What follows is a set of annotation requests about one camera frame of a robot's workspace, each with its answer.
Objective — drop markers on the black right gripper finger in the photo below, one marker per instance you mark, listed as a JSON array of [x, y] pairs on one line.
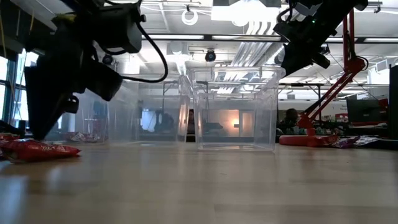
[[304, 56], [289, 60]]

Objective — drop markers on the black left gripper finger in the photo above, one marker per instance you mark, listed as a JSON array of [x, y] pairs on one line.
[[56, 96], [35, 102]]

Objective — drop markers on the clear plastic container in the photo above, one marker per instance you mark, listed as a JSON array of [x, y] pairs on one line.
[[236, 93], [93, 109], [130, 118]]

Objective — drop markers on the red candy bar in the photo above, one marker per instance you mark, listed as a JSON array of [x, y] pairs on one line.
[[37, 151]]

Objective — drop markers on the purple candy packet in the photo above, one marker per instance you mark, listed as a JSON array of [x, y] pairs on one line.
[[351, 142], [84, 137]]

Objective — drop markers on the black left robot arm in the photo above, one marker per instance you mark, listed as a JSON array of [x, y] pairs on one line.
[[121, 28]]

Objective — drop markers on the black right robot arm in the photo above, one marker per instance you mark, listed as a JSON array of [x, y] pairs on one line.
[[339, 12]]

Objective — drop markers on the black background table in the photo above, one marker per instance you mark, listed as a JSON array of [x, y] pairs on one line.
[[311, 84]]

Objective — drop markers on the black round ceiling fixture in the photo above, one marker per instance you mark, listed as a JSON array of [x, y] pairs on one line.
[[107, 59], [210, 56]]

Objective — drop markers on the person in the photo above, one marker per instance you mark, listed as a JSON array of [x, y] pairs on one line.
[[290, 116]]

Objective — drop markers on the black computer monitor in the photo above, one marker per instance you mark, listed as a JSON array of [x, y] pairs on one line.
[[363, 110]]

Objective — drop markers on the red desk lamp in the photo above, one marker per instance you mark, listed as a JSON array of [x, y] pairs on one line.
[[308, 140]]

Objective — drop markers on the black upright panel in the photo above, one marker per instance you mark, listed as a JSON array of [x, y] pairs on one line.
[[393, 102]]

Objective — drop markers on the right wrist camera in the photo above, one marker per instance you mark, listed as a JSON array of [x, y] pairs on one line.
[[320, 60]]

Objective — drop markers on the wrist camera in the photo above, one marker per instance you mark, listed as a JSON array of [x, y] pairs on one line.
[[320, 60], [105, 82]]

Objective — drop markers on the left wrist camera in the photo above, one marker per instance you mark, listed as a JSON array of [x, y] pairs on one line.
[[105, 82]]

